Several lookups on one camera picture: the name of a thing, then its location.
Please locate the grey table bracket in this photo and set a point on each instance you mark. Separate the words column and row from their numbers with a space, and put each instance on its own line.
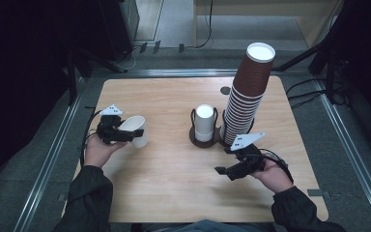
column 317, row 193

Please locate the person's right hand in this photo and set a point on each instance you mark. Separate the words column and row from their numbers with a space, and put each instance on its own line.
column 275, row 177

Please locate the single white paper cup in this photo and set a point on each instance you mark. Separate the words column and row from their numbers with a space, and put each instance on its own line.
column 140, row 142

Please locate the light wooden shelf frame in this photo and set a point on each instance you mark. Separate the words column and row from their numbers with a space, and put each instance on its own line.
column 315, row 29

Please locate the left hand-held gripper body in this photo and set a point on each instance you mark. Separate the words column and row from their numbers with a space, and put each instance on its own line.
column 108, row 130

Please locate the dark round table grommet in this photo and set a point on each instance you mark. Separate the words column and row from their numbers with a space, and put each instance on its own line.
column 225, row 90

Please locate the black cabinet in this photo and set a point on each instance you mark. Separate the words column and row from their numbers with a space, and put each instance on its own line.
column 119, row 25

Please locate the metal floor rail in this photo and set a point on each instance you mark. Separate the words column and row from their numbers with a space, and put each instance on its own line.
column 48, row 164
column 351, row 151

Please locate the stack of brown paper cups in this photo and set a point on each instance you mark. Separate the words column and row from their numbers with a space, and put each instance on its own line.
column 251, row 80

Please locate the black tripod stand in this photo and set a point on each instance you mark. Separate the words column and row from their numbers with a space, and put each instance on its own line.
column 302, row 56

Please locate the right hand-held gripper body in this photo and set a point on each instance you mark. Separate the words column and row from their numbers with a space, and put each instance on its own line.
column 251, row 159

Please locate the dark double cup holder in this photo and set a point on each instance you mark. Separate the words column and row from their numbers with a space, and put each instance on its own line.
column 203, row 145

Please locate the person's left hand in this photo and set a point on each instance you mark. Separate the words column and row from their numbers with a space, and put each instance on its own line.
column 98, row 153

